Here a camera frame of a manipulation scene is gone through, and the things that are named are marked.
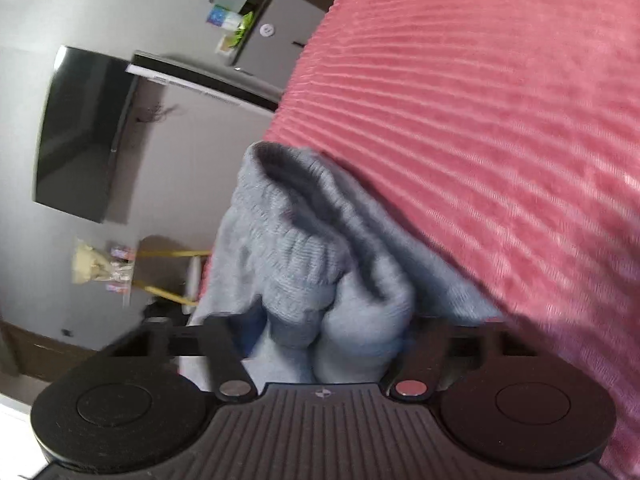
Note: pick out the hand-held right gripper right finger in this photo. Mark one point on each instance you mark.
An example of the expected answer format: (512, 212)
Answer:
(417, 355)

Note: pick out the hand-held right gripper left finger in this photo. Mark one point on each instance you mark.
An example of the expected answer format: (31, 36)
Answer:
(220, 342)

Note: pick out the grey knit pants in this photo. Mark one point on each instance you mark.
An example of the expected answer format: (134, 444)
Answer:
(300, 260)

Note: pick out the small pink labelled jars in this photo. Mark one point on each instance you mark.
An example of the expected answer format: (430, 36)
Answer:
(121, 272)

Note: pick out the beige crumpled bag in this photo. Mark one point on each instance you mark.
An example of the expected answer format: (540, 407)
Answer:
(90, 262)

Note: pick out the pink ribbed blanket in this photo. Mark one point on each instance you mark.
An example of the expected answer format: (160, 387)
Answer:
(475, 110)

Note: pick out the black television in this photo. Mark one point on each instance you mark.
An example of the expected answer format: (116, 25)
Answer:
(80, 130)

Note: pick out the white edged shelf board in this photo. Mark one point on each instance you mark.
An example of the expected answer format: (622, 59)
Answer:
(200, 82)

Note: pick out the green packet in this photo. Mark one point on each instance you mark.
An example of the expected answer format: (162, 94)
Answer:
(242, 27)

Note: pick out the small white round device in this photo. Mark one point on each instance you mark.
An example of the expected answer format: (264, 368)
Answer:
(266, 30)

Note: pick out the blue and white box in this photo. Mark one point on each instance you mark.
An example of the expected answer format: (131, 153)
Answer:
(222, 16)

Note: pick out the grey cabinet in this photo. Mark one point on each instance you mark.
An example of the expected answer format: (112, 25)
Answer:
(295, 15)

